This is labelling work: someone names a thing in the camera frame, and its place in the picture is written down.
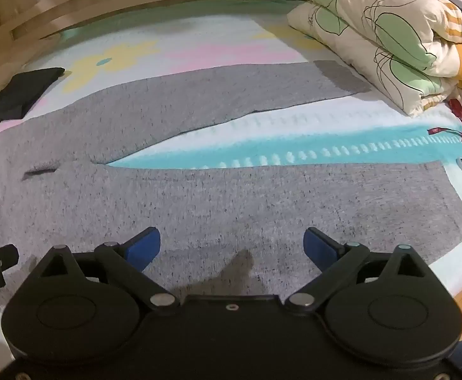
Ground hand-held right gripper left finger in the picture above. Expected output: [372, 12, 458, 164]
[36, 227, 179, 316]

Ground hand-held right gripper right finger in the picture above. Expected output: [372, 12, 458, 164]
[284, 227, 429, 316]

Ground grey pants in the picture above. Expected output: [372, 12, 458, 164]
[0, 61, 462, 314]

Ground pastel printed bedsheet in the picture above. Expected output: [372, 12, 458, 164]
[0, 0, 462, 325]

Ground black folded cloth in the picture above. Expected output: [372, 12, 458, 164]
[0, 67, 66, 124]

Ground cream floral quilt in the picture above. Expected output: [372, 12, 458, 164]
[282, 0, 462, 118]

